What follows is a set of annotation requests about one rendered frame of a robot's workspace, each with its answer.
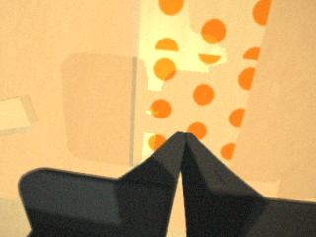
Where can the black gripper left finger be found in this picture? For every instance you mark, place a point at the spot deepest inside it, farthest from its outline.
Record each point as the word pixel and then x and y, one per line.
pixel 139 203

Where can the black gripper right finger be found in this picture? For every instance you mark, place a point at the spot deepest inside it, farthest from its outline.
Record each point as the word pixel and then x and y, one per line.
pixel 217 203

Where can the cream strip with orange dots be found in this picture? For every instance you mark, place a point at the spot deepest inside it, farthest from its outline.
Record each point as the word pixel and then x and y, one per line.
pixel 195 68

